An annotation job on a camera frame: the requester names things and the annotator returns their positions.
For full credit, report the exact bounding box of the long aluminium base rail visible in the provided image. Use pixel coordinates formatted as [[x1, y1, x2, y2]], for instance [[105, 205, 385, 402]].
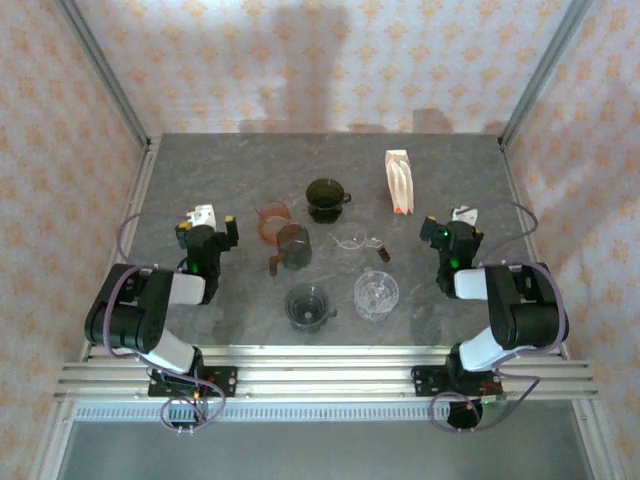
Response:
[[54, 344, 599, 404]]

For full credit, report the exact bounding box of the orange glass server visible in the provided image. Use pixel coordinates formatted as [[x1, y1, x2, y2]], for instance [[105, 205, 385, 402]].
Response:
[[257, 200, 294, 245]]

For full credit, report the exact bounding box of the clear plastic coffee dripper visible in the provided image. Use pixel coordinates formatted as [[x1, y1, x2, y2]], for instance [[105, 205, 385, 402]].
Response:
[[353, 267, 400, 323]]

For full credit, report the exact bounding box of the grey slotted cable duct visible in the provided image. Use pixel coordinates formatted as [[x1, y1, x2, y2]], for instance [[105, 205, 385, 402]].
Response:
[[72, 402, 586, 422]]

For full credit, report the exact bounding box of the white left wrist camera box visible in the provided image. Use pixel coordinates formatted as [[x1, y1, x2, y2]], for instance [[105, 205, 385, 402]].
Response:
[[185, 203, 218, 229]]

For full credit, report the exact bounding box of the dark green coffee dripper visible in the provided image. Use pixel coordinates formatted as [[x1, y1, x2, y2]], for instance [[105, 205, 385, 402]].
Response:
[[305, 178, 353, 225]]

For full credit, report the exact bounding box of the smoky grey coffee dripper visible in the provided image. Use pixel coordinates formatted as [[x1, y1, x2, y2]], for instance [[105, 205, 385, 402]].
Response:
[[283, 283, 339, 334]]

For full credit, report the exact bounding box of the clear glass server brown handle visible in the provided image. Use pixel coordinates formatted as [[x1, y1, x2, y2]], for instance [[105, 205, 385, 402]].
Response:
[[329, 223, 391, 264]]

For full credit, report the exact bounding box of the aluminium side rail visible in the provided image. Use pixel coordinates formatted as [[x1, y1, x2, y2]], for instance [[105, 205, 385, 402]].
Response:
[[499, 144, 571, 359], [79, 137, 161, 361]]

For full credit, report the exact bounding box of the aluminium frame post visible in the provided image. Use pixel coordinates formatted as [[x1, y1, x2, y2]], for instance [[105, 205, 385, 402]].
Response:
[[52, 0, 151, 149], [499, 0, 601, 149]]

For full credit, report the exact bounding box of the orange patterned backdrop cloth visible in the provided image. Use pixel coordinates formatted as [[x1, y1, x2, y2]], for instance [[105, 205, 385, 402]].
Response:
[[0, 0, 640, 480]]

